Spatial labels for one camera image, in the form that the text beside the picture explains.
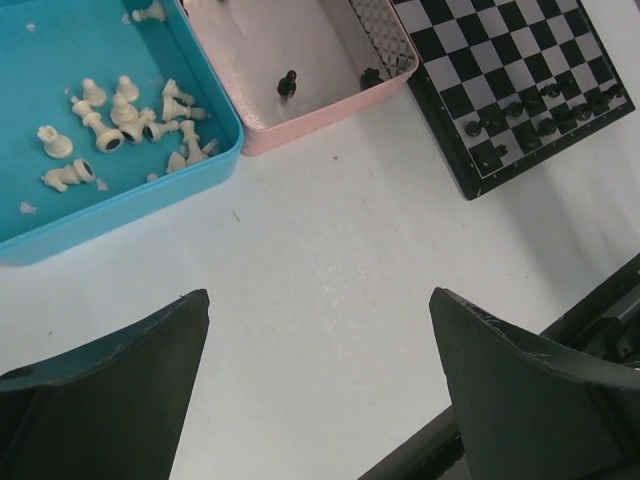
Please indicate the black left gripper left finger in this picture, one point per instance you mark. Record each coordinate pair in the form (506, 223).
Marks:
(113, 408)

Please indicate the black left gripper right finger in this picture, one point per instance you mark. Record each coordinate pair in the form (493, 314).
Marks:
(528, 407)

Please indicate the black chess pawn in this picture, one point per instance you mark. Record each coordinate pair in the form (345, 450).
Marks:
(287, 85)
(547, 127)
(565, 80)

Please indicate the black chess bishop piece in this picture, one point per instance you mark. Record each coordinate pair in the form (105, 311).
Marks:
(582, 112)

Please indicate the black chess piece twelfth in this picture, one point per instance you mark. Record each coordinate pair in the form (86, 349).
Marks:
(607, 96)

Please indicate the black chess piece eleventh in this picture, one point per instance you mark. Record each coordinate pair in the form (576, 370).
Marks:
(370, 78)

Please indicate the pink plastic tray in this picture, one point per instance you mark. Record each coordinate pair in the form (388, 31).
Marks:
(251, 45)

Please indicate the white chess pieces cluster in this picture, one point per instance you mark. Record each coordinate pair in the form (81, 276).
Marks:
(133, 126)

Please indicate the black silver chessboard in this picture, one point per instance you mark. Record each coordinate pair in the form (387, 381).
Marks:
(478, 56)

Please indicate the blue plastic tray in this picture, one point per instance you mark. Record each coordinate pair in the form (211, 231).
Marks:
(104, 120)

